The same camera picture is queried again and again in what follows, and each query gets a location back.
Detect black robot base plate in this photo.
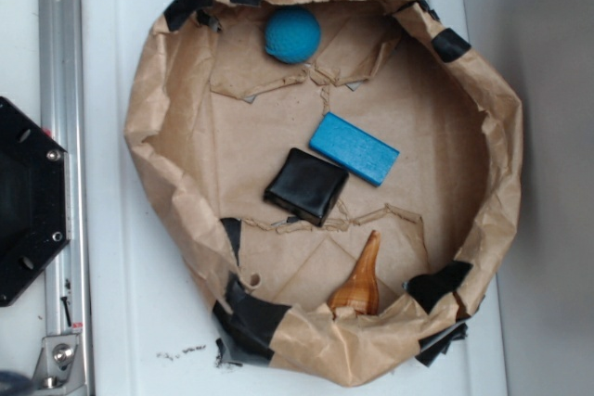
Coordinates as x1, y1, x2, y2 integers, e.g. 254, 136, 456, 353
1, 97, 69, 307

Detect blue wooden block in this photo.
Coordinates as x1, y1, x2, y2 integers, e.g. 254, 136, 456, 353
309, 112, 400, 186

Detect black square pouch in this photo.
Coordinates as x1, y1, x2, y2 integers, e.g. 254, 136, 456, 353
264, 147, 349, 227

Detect metal corner bracket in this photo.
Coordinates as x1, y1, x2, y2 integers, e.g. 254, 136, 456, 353
32, 334, 85, 395

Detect aluminium frame rail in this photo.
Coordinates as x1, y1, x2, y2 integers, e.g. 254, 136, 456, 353
39, 0, 95, 395

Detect white plastic tray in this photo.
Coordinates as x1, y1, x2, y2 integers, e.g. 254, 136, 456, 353
82, 0, 508, 395

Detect blue foam ball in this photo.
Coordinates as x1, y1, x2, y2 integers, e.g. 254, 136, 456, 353
265, 7, 321, 64

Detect brown paper bin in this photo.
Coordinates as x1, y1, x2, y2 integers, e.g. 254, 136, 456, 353
124, 0, 523, 387

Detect brown spiral seashell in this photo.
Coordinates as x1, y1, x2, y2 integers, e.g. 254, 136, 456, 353
328, 230, 381, 315

